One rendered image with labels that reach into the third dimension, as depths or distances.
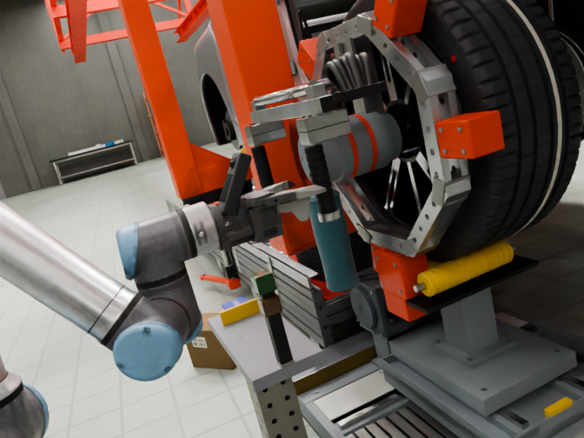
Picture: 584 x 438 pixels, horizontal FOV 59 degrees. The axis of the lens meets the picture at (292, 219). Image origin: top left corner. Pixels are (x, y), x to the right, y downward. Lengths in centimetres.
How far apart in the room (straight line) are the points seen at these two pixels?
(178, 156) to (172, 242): 259
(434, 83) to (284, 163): 69
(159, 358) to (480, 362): 92
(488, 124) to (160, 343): 65
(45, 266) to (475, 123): 71
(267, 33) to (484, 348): 107
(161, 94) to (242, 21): 193
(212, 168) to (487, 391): 255
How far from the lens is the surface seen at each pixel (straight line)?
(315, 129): 96
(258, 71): 156
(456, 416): 140
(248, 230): 93
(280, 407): 141
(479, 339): 148
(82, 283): 78
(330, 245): 131
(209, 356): 222
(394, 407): 162
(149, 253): 87
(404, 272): 126
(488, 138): 96
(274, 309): 108
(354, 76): 100
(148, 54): 347
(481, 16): 111
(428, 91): 100
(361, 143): 115
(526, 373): 141
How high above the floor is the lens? 99
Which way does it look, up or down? 13 degrees down
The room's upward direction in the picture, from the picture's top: 14 degrees counter-clockwise
